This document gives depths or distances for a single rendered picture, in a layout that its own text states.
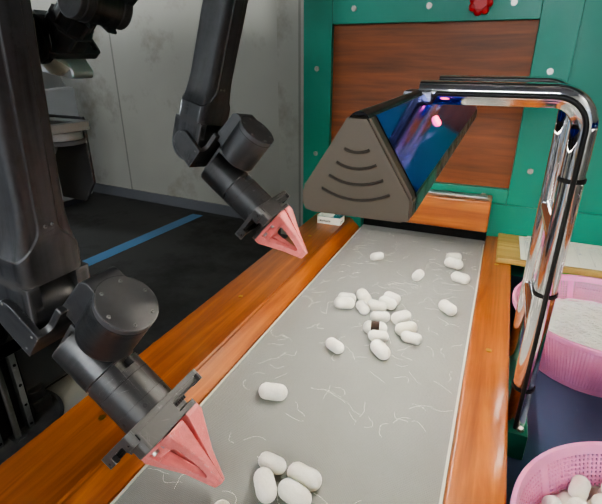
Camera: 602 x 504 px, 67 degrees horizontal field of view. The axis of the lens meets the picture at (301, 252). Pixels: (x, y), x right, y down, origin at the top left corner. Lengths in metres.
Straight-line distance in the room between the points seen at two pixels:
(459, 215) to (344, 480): 0.69
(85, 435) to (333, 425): 0.28
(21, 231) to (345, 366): 0.44
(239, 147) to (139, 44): 3.27
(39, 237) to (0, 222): 0.03
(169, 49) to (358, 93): 2.70
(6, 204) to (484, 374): 0.57
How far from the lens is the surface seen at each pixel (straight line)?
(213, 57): 0.74
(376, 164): 0.32
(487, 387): 0.64
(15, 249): 0.47
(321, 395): 0.63
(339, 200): 0.33
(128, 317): 0.42
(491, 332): 0.75
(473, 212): 1.07
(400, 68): 1.12
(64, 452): 0.58
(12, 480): 0.57
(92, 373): 0.49
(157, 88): 3.84
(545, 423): 0.76
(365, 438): 0.58
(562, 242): 0.55
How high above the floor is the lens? 1.15
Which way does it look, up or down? 23 degrees down
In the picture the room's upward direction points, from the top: straight up
